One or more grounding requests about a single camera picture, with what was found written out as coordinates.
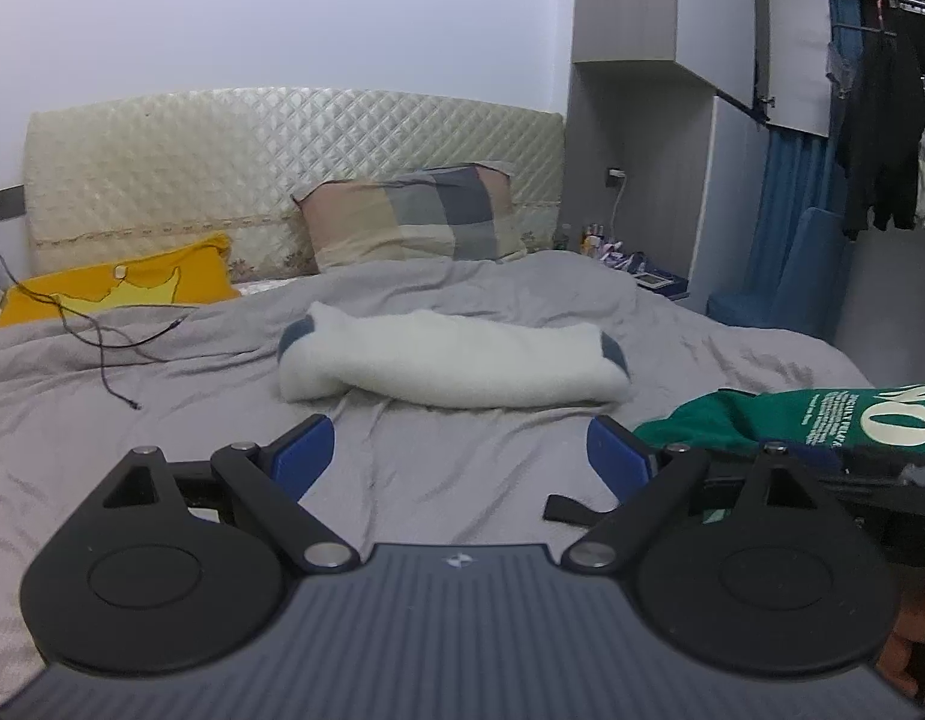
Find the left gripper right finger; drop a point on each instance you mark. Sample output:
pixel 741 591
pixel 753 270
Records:
pixel 622 461

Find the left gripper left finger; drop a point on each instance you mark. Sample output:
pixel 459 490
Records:
pixel 296 460

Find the white fleece blue-striped garment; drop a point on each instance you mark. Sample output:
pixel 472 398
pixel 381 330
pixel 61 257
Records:
pixel 455 362

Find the green printed t-shirt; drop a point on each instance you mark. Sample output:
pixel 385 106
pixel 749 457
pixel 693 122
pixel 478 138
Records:
pixel 828 418

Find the blue bedside table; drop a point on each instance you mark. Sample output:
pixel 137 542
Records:
pixel 647 275

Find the yellow cartoon pillow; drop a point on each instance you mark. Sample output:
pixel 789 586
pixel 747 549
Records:
pixel 195 274

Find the small bottles on nightstand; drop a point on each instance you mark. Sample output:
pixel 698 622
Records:
pixel 595 244

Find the blue chair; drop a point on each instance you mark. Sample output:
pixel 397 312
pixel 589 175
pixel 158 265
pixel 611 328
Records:
pixel 807 295

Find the grey bed sheet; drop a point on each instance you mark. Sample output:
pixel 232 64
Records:
pixel 192 379

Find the plaid pink grey pillow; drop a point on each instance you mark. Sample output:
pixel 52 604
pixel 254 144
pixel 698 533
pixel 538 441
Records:
pixel 462 212

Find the blue curtain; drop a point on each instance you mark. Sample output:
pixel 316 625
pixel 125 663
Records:
pixel 802 170

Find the cream quilted headboard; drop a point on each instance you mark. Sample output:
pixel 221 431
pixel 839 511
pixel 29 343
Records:
pixel 135 176

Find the black hanging garment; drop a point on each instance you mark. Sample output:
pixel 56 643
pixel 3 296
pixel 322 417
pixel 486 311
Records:
pixel 882 129

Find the grey bedside wardrobe cabinet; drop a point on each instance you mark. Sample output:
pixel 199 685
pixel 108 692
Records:
pixel 682 94

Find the white wall charger with cable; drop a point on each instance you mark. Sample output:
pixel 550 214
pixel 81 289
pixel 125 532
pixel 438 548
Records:
pixel 617 179

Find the wall socket panel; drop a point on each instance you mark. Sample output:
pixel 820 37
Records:
pixel 12 202

